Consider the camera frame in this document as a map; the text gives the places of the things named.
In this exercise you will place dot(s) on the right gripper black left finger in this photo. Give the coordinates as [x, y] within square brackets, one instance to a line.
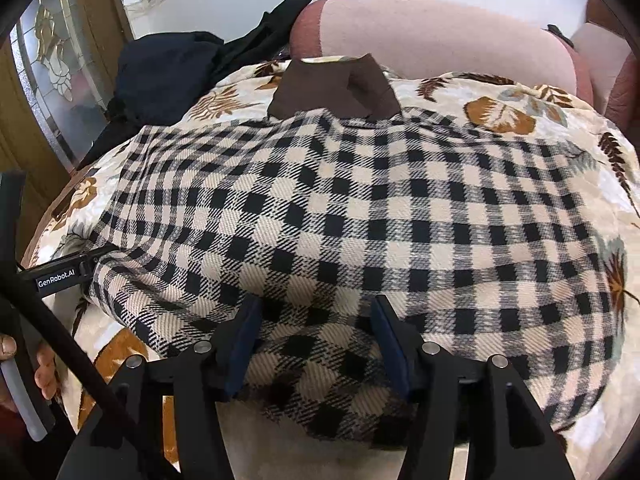
[158, 420]

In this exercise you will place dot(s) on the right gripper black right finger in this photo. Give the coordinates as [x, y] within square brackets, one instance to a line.
[484, 404]

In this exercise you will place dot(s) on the black beige checked shirt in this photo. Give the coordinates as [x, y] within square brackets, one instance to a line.
[479, 242]

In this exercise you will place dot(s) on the wooden glass panel door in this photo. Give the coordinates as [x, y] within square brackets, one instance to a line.
[58, 70]

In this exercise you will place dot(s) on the dark navy garment pile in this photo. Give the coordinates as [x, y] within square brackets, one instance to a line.
[160, 76]

